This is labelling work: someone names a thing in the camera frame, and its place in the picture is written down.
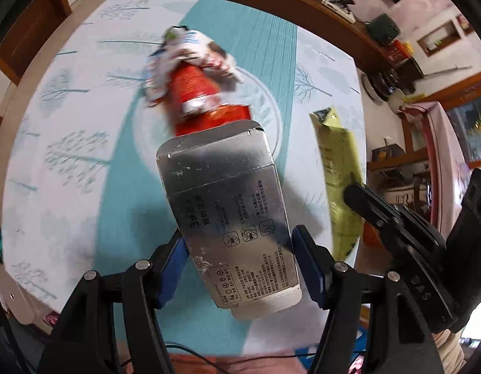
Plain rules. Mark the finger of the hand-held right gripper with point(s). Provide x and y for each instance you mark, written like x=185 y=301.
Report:
x=371 y=206

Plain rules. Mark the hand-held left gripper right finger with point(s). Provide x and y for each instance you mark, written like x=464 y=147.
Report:
x=308 y=265

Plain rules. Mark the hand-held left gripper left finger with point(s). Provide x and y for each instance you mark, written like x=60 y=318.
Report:
x=174 y=265

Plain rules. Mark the yellow green packet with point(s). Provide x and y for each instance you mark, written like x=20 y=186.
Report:
x=338 y=156

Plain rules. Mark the silver foil tube package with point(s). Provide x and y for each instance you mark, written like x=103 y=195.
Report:
x=232 y=202

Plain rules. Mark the person's right forearm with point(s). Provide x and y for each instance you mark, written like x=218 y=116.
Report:
x=449 y=350

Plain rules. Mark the pink cloth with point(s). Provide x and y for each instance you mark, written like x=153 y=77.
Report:
x=439 y=144

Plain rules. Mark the round black white appliance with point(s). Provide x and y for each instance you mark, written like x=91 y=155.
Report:
x=376 y=85

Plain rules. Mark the red yellow packages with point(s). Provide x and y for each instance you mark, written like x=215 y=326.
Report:
x=398 y=50

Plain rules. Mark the light blue teal tablecloth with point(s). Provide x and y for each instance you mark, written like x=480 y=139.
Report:
x=69 y=124

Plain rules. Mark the black box device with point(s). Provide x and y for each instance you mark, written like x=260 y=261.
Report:
x=382 y=27

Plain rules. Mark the red white crumpled wrapper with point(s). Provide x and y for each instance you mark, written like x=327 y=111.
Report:
x=190 y=85

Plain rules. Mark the white power strip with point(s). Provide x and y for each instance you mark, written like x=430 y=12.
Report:
x=340 y=9

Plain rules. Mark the narrow wooden picture frame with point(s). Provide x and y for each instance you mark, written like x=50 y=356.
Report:
x=439 y=39

